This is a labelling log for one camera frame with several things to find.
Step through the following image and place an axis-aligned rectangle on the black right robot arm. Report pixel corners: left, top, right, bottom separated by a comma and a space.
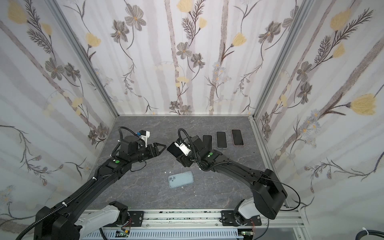
170, 136, 288, 220

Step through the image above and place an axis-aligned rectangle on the white cable duct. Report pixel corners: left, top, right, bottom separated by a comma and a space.
84, 229, 244, 240

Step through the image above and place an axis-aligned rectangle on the aluminium corner frame post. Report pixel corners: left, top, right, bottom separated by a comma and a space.
252, 0, 315, 119
45, 0, 119, 118

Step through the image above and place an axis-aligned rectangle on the aluminium corner frame post right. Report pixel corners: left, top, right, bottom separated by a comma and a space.
252, 0, 315, 119

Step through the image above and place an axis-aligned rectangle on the light blue phone face down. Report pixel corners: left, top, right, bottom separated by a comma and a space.
215, 131, 229, 150

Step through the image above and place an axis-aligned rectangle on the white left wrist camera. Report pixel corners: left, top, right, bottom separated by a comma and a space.
137, 130, 150, 147

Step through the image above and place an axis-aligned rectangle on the blue-edged black phone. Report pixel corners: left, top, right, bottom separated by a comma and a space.
216, 131, 228, 148

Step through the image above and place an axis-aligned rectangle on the light blue case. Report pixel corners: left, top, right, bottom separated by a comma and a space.
168, 171, 194, 189
202, 134, 214, 150

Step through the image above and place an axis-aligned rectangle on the blue-edged phone handled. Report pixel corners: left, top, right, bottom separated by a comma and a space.
231, 129, 244, 146

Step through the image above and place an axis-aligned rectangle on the black corrugated cable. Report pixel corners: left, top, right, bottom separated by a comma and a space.
14, 125, 139, 240
177, 128, 232, 172

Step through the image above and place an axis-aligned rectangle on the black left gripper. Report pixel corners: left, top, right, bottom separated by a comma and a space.
128, 142, 167, 165

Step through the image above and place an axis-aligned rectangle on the pink phone case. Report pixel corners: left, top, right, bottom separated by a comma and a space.
230, 128, 245, 147

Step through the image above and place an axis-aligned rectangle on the black corrugated right cable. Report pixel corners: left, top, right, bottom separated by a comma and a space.
177, 128, 232, 172

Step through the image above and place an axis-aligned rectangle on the black corrugated left cable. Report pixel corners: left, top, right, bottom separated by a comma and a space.
14, 125, 139, 240

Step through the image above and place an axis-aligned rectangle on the aluminium corner frame post left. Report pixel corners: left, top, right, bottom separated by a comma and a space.
45, 0, 119, 118

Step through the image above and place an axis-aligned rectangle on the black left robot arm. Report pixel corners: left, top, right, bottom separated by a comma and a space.
33, 136, 167, 240

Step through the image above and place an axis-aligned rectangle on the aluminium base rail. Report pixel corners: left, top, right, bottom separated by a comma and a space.
80, 209, 304, 230

